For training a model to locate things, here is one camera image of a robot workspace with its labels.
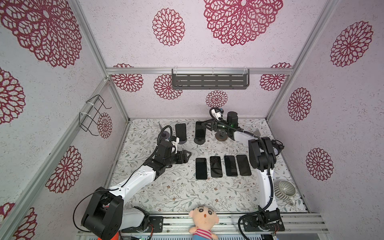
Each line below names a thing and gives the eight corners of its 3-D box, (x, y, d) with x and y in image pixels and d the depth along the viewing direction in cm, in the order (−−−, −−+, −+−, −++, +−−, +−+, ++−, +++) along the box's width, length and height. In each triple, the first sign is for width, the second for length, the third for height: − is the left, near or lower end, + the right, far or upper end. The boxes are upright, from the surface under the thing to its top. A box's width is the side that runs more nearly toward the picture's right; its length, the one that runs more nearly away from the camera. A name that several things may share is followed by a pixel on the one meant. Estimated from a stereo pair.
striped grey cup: (269, 195, 85) (275, 191, 79) (274, 181, 90) (279, 176, 85) (287, 206, 81) (295, 202, 76) (291, 190, 87) (298, 186, 81)
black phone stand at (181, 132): (176, 146, 107) (174, 130, 94) (177, 138, 111) (175, 122, 98) (186, 146, 107) (185, 130, 94) (186, 138, 111) (186, 122, 98)
